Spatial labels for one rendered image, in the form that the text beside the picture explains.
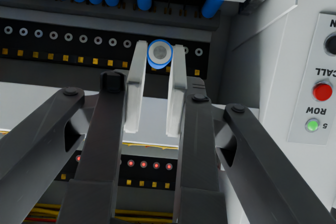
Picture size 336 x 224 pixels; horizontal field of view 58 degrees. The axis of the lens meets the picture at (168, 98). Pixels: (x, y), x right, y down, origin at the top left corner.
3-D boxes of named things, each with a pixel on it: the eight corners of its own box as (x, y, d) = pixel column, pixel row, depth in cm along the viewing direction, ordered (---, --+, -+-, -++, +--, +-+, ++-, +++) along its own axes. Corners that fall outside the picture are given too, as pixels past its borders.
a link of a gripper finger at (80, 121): (120, 140, 14) (55, 135, 14) (130, 92, 19) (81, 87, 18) (122, 113, 13) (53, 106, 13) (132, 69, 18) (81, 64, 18)
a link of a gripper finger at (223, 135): (185, 118, 14) (251, 126, 14) (183, 74, 18) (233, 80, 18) (181, 146, 14) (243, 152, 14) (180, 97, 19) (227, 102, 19)
